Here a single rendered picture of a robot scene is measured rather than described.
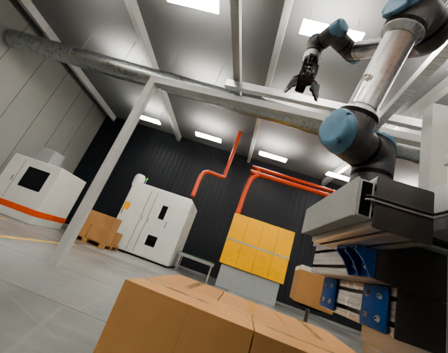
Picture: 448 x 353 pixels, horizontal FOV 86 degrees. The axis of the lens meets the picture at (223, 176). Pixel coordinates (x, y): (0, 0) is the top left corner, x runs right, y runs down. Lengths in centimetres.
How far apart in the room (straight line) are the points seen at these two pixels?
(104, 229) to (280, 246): 556
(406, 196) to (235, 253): 810
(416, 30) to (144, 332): 140
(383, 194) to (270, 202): 1185
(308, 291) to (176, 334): 213
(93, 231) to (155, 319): 676
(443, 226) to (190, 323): 94
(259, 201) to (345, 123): 1150
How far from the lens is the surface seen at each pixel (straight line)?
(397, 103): 339
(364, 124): 78
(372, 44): 124
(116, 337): 127
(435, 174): 305
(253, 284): 860
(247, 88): 371
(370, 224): 44
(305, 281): 310
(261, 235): 861
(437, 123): 336
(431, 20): 99
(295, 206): 1249
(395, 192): 47
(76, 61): 928
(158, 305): 119
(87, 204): 385
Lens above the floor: 75
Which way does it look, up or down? 19 degrees up
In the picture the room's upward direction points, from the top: 20 degrees clockwise
